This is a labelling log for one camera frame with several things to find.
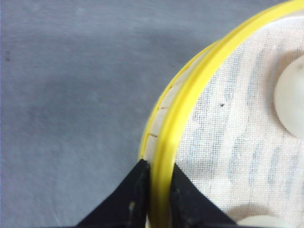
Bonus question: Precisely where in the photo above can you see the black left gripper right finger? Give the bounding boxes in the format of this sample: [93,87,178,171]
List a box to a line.
[170,164,237,228]

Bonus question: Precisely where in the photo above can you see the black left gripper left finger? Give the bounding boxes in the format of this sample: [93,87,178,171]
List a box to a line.
[76,159,150,228]

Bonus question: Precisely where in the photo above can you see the steamer basket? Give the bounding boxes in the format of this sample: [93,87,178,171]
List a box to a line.
[140,0,304,228]

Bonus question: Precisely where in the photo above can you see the left bun back basket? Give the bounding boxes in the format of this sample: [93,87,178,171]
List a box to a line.
[237,215,293,228]

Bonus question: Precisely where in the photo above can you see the white steamer liner cloth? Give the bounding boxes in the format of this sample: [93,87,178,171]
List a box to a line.
[176,11,304,228]

